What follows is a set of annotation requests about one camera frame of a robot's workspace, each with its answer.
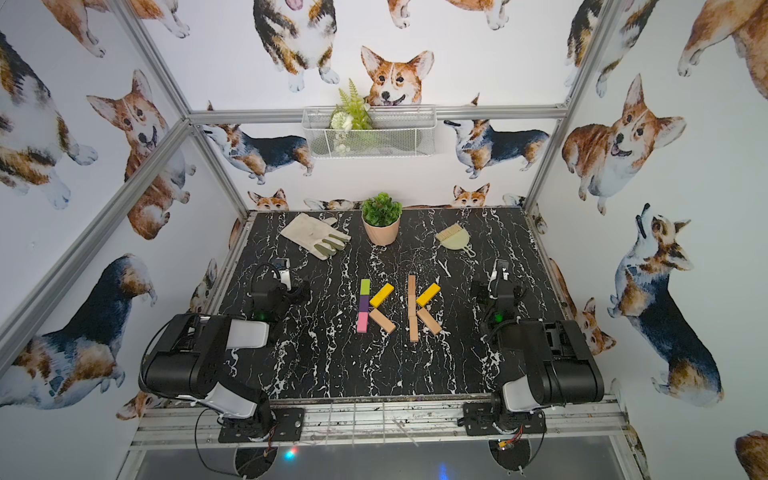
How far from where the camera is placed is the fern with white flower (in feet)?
2.66

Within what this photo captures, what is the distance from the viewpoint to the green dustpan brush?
1.12m

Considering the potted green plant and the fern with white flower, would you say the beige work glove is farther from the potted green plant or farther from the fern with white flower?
the fern with white flower

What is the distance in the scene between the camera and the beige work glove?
1116mm

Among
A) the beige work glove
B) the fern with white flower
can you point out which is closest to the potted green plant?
the beige work glove
